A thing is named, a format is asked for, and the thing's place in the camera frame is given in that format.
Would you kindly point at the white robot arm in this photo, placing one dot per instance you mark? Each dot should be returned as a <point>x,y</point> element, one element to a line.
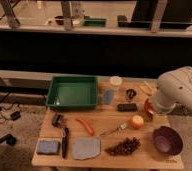
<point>173,87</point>

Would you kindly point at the clear jar with white lid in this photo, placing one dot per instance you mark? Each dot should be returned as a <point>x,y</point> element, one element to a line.
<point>108,94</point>

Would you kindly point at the green plastic tray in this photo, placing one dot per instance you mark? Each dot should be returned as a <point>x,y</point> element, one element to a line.
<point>73,92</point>

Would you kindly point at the black rectangular block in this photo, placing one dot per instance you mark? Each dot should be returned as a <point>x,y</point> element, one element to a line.
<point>127,107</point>

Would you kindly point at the black binder clip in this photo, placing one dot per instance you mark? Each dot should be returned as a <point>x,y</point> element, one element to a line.
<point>130,94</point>

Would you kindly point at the silver fork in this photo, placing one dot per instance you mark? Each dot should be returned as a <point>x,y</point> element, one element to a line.
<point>119,128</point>

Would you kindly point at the wooden chopsticks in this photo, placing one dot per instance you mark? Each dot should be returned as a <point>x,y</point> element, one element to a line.
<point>146,88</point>

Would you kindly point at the small black brush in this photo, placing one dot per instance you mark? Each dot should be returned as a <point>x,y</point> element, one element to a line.
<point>58,121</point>

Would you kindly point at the orange fruit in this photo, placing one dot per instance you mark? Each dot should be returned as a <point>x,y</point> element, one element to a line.
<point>137,122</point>

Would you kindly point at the red bowl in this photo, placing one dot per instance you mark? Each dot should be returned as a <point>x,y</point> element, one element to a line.
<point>148,108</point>

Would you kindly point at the grey cloth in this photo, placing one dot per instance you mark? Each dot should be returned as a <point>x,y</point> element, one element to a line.
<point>85,148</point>

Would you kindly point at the bunch of dark grapes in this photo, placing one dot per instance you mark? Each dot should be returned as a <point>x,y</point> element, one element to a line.
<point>124,148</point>

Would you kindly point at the blue sponge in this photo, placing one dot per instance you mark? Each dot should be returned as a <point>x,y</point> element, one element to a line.
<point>48,147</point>

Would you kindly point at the purple bowl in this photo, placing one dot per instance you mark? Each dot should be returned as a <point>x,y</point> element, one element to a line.
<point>167,141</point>

